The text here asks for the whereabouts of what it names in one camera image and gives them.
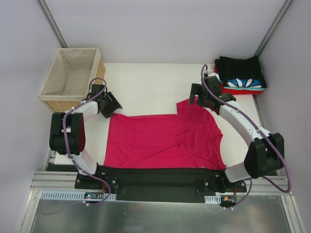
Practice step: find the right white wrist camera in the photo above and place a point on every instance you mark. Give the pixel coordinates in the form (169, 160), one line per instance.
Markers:
(208, 73)

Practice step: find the pink t shirt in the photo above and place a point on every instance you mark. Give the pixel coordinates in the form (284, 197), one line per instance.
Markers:
(190, 138)

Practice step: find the aluminium frame post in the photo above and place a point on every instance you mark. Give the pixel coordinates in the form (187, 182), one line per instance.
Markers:
(273, 27)
(52, 23)

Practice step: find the wicker basket with liner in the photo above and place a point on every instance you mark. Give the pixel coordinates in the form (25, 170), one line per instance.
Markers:
(70, 74)

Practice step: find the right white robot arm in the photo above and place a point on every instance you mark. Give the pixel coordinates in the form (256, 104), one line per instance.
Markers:
(265, 150)

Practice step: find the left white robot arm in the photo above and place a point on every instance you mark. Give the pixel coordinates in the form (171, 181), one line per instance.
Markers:
(67, 134)

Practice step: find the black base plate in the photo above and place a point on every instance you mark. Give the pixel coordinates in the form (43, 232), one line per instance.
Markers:
(187, 185)

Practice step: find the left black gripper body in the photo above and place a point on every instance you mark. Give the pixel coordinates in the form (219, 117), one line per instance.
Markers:
(112, 103)

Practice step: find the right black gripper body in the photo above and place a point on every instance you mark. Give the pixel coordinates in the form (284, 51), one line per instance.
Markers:
(195, 92)

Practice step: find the left aluminium frame post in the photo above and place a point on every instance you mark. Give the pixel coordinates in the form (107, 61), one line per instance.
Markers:
(52, 23)

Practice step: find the red t shirt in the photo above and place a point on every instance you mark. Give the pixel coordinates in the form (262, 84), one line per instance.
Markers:
(240, 91)

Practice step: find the right aluminium frame post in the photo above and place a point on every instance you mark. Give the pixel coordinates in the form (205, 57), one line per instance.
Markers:
(273, 27)

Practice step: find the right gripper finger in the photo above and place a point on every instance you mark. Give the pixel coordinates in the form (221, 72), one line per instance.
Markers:
(196, 89)
(193, 99)

